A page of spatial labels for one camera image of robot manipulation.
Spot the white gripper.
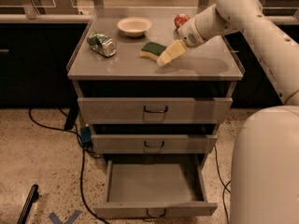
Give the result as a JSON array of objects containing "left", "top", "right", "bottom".
[{"left": 157, "top": 18, "right": 206, "bottom": 66}]

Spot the green and yellow sponge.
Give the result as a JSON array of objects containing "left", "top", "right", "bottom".
[{"left": 139, "top": 42, "right": 166, "bottom": 60}]

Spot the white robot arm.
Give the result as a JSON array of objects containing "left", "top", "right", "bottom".
[{"left": 158, "top": 0, "right": 299, "bottom": 224}]

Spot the grey metal drawer cabinet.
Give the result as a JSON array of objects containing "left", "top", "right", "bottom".
[{"left": 68, "top": 7, "right": 244, "bottom": 162}]

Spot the grey top drawer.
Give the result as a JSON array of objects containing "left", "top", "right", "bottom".
[{"left": 78, "top": 98, "right": 232, "bottom": 124}]

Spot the grey drawer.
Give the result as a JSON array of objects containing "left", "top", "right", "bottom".
[
  {"left": 78, "top": 98, "right": 232, "bottom": 124},
  {"left": 92, "top": 134, "right": 217, "bottom": 154},
  {"left": 93, "top": 155, "right": 218, "bottom": 218}
]

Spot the grey middle drawer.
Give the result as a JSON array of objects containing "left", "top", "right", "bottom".
[{"left": 92, "top": 134, "right": 217, "bottom": 154}]

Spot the grey bottom drawer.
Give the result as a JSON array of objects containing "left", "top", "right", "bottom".
[{"left": 93, "top": 155, "right": 218, "bottom": 218}]

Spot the red soda can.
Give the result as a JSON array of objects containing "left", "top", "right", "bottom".
[{"left": 174, "top": 14, "right": 190, "bottom": 29}]

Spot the white bowl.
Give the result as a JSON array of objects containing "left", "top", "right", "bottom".
[{"left": 118, "top": 17, "right": 152, "bottom": 37}]

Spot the green soda can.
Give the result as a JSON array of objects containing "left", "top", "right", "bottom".
[{"left": 87, "top": 32, "right": 117, "bottom": 57}]

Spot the blue power adapter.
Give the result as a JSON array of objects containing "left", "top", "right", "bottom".
[{"left": 80, "top": 126, "right": 92, "bottom": 147}]

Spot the dark counter with light top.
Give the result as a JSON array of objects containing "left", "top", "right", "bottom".
[{"left": 0, "top": 13, "right": 299, "bottom": 109}]

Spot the black bar on floor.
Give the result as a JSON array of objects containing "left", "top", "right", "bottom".
[{"left": 17, "top": 184, "right": 39, "bottom": 224}]

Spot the black floor cable left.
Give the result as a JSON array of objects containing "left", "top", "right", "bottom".
[{"left": 28, "top": 107, "right": 110, "bottom": 224}]

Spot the black floor cable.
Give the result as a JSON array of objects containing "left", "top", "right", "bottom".
[
  {"left": 28, "top": 107, "right": 110, "bottom": 224},
  {"left": 213, "top": 145, "right": 232, "bottom": 224}
]

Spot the black floor cable right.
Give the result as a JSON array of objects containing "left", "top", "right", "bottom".
[{"left": 213, "top": 145, "right": 232, "bottom": 224}]

